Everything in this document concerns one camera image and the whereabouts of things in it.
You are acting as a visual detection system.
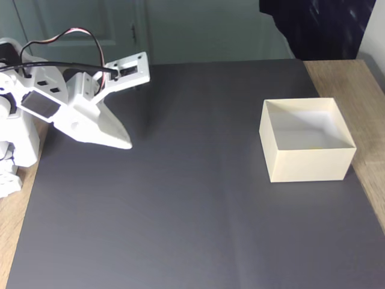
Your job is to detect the white open cardboard box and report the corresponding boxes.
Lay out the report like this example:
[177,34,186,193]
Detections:
[258,97,357,184]

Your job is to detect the pale green panelled door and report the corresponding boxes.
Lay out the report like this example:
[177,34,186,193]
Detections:
[11,0,151,69]

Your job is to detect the dark grey table mat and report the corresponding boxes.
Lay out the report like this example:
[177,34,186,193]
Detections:
[5,58,385,289]

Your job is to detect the black hanging cloth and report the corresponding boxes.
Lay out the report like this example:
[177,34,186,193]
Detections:
[258,0,377,61]

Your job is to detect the thick black camera cable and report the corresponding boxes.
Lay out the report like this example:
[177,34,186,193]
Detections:
[0,61,120,79]

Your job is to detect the black camera module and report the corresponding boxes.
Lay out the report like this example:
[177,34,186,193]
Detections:
[119,63,140,78]

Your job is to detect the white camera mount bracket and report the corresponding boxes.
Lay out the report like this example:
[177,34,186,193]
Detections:
[66,51,150,107]

